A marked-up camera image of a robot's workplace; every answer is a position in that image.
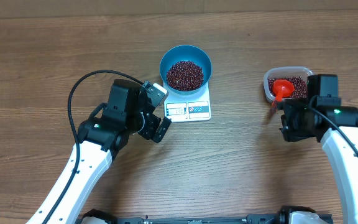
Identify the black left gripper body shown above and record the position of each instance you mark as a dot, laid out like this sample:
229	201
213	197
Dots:
150	126

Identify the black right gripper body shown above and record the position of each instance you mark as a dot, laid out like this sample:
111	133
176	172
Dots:
293	120

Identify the orange plastic measuring scoop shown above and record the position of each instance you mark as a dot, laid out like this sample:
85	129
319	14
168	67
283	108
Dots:
281	89

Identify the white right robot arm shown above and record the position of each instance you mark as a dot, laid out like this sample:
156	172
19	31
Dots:
322	116

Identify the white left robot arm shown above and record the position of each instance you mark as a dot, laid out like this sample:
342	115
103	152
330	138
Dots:
129	110

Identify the white digital kitchen scale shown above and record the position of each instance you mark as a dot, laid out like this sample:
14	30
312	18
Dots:
188	108

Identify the red beans in bowl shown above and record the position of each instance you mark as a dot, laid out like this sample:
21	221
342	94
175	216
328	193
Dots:
185	76

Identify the teal blue bowl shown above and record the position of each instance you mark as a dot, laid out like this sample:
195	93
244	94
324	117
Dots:
186	53

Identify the red adzuki beans in container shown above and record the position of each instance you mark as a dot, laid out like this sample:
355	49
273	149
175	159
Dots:
300	87

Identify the clear plastic food container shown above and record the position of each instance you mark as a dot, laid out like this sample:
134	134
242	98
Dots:
284	72

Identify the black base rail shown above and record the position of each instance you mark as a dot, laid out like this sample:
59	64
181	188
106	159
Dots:
286	214

